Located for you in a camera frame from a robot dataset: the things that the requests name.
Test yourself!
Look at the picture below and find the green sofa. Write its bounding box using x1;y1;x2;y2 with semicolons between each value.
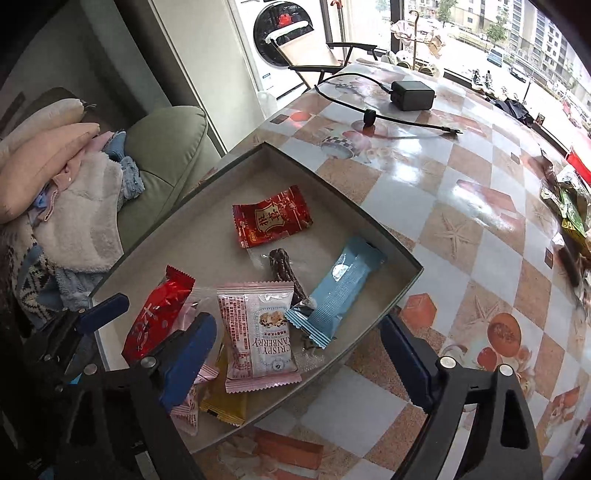
117;105;222;250

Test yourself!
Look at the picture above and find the pile of clothes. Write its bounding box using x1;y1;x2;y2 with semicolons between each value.
0;131;146;324

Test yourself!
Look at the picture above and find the folding chair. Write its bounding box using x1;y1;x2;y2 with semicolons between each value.
265;21;379;90

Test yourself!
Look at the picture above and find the black power adapter with cable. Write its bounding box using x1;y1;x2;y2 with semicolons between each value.
316;71;464;137

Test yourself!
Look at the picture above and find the blue snack packet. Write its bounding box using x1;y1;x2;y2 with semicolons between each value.
285;237;387;349

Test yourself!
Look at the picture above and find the red gold-label snack packet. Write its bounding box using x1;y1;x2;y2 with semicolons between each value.
232;185;314;249

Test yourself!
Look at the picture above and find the pink white snack packet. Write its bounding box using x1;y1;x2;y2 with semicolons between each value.
217;281;303;394
170;362;220;437

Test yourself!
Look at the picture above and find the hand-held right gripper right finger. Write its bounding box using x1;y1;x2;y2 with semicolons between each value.
379;316;542;480

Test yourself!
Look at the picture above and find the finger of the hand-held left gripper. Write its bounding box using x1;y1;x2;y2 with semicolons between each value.
41;294;130;365
55;344;100;393

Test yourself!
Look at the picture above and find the clear plastic wrapper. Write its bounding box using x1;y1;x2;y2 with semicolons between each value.
298;339;335;372

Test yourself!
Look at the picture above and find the pink pillow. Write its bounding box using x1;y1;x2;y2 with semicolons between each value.
0;122;100;224

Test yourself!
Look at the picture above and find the beige pillow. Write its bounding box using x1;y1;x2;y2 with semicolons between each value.
0;98;86;158

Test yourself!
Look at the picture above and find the dark cloth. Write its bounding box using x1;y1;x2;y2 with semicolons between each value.
494;97;543;125

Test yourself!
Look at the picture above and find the white washing machine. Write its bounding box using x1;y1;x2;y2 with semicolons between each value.
240;0;333;100

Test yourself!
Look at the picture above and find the grey cardboard box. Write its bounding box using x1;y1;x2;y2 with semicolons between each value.
90;142;424;455

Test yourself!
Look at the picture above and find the clear-wrapped dark snack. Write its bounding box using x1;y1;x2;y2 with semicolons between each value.
249;248;319;315

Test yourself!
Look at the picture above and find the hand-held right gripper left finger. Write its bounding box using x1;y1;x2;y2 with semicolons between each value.
60;313;218;480

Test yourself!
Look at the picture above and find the red sheet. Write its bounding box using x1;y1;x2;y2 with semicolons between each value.
566;148;591;181

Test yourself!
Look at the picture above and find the coat rack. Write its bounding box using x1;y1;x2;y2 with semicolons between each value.
390;9;446;70

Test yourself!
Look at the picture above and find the yellow snack packet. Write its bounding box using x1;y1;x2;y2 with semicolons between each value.
199;346;247;426

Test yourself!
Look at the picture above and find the pile of snack wrappers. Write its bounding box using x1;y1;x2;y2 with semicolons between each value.
538;154;591;305

